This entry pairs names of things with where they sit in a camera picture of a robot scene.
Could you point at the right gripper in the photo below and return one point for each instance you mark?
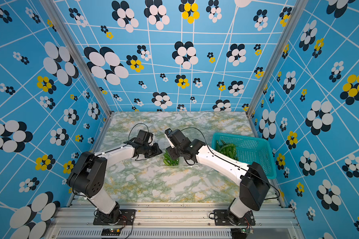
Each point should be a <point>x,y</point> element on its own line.
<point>171,152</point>

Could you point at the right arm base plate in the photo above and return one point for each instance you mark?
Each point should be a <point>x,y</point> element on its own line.
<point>226,218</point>

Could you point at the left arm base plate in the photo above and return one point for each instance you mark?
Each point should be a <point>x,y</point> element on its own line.
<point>123,217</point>

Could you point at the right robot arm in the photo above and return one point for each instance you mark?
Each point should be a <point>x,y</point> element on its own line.
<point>251,179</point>

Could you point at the left circuit board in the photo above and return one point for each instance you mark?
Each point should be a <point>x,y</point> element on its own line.
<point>111,232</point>

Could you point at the teal plastic basket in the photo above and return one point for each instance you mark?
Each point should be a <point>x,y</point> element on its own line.
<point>250,149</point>

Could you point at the right frame post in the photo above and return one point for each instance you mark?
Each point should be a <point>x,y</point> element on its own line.
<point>282,42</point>

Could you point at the aluminium front rail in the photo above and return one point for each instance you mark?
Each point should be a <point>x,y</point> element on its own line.
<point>174,221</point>

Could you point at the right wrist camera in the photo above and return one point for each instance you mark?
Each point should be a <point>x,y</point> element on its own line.
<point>168,134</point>

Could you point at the frame post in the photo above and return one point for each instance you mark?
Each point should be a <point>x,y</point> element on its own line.
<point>282,42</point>
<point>66,37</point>

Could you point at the circuit board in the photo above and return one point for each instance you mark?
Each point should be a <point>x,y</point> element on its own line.
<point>240,233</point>
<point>111,232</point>

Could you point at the green pepper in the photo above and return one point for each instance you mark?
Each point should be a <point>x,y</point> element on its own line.
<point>227,149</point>

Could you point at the left frame post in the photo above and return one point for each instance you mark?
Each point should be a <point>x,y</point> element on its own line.
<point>66,37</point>

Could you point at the right circuit board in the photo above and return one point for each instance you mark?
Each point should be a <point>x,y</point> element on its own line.
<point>240,233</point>

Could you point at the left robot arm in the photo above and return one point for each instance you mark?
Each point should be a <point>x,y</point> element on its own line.
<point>88,175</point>

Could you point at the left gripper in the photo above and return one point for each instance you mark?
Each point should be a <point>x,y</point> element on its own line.
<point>157,151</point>

